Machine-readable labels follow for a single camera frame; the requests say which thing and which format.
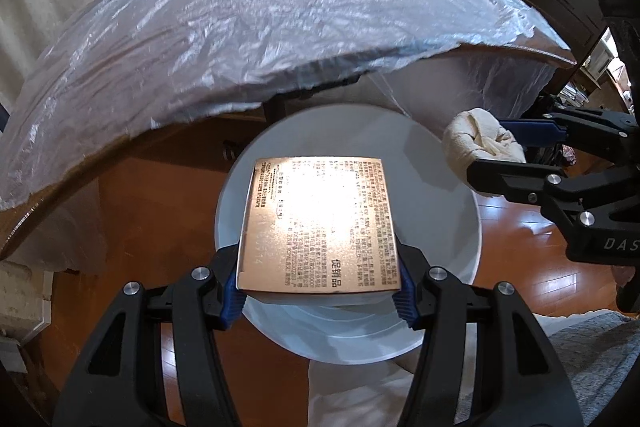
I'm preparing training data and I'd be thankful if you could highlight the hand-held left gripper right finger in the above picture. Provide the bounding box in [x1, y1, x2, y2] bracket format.
[392, 237, 586, 427]

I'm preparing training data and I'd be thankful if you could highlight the beige curtain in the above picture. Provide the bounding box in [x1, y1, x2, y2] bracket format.
[0, 0, 73, 112]

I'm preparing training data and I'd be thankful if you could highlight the gold cardboard box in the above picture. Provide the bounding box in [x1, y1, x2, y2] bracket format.
[236, 155, 403, 295]

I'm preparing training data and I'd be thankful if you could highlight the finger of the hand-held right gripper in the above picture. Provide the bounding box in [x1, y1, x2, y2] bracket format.
[466, 158, 636, 229]
[500, 94, 638, 148]

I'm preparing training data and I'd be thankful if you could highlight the grey woven rug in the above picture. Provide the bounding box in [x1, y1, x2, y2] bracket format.
[545, 309, 640, 427]

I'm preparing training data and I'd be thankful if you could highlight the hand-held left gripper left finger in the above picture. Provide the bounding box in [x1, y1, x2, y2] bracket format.
[52, 244, 246, 427]

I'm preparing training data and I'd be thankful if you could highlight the white tissue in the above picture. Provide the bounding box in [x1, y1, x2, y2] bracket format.
[442, 107, 526, 180]

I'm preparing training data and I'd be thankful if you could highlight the clear plastic table cover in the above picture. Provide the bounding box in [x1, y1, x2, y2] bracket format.
[0, 0, 581, 214]

